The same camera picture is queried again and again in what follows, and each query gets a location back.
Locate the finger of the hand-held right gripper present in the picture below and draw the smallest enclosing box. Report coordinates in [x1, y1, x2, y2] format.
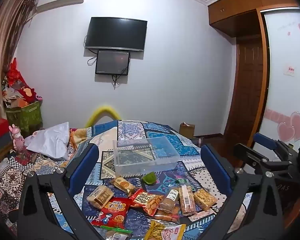
[253, 132, 300, 157]
[233, 142, 295, 173]

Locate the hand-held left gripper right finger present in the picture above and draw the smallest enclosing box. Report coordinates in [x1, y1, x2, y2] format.
[201, 144, 286, 240]

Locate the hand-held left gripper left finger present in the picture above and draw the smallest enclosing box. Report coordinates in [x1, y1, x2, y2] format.
[17, 143, 99, 240]

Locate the brown millet bar packet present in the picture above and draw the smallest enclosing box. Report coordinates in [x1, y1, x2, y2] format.
[159, 186, 181, 213]

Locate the clear plastic storage box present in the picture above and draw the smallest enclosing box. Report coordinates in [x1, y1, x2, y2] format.
[112, 137, 178, 178]

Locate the red broad bean snack packet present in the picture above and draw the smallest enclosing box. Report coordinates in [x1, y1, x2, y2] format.
[129, 188, 164, 217]

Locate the beige cake packet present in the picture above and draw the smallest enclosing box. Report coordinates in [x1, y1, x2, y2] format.
[86, 185, 114, 209]

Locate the crispy rice cake packet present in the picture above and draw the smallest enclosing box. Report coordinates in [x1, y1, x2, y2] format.
[193, 188, 218, 212]

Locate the small green snack packet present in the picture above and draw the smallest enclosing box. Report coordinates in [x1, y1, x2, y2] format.
[175, 179, 196, 190]

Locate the pink nut bar packet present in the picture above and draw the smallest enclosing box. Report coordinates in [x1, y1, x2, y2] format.
[178, 183, 197, 216]

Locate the round pastry clear packet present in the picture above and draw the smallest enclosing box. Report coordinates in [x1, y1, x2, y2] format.
[109, 177, 136, 193]

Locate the white pillow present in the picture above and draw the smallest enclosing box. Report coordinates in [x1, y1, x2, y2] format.
[26, 121, 70, 160]

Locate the red cartoon snack packet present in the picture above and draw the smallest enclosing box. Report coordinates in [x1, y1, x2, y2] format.
[91, 197, 129, 229]

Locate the small cardboard box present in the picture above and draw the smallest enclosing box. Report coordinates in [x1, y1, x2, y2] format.
[179, 122, 196, 138]

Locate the brown wooden door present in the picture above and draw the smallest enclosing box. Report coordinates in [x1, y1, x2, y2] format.
[223, 41, 265, 141]

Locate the yellow foam tube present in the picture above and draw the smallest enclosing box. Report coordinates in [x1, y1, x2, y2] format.
[86, 104, 122, 128]

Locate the green jelly cup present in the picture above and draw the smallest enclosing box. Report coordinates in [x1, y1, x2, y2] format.
[141, 172, 157, 186]

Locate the green edged snack packet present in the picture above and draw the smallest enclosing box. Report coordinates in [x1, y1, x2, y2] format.
[100, 227, 133, 240]

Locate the paper notice sticker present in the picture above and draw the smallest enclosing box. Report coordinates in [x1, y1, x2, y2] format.
[284, 65, 296, 77]

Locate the pink rabbit figure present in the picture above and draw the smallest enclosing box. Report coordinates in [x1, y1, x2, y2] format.
[9, 124, 25, 153]

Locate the white pink snack packet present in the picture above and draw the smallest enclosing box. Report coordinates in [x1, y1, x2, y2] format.
[162, 224, 186, 240]

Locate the yellow fried snack packet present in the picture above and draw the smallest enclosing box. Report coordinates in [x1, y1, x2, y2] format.
[144, 219, 167, 240]

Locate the white heart sticker sliding door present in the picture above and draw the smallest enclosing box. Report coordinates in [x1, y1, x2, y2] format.
[261, 7, 300, 162]

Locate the red plush toy pile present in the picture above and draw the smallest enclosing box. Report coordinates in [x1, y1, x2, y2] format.
[2, 57, 43, 108]

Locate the small black monitor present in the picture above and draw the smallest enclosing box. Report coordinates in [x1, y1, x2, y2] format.
[95, 50, 131, 76]

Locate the wooden overhead cabinet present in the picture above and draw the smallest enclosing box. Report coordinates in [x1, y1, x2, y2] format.
[207, 0, 300, 31]

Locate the striped brown curtain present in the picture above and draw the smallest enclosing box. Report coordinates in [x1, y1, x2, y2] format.
[0, 0, 38, 122]

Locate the white air conditioner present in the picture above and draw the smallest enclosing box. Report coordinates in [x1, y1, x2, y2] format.
[36, 0, 84, 13]

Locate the black monitor cable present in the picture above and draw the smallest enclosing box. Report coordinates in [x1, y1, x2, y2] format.
[112, 74, 123, 88]

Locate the wall mounted black television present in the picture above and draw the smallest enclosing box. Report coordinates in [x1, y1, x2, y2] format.
[84, 17, 148, 53]

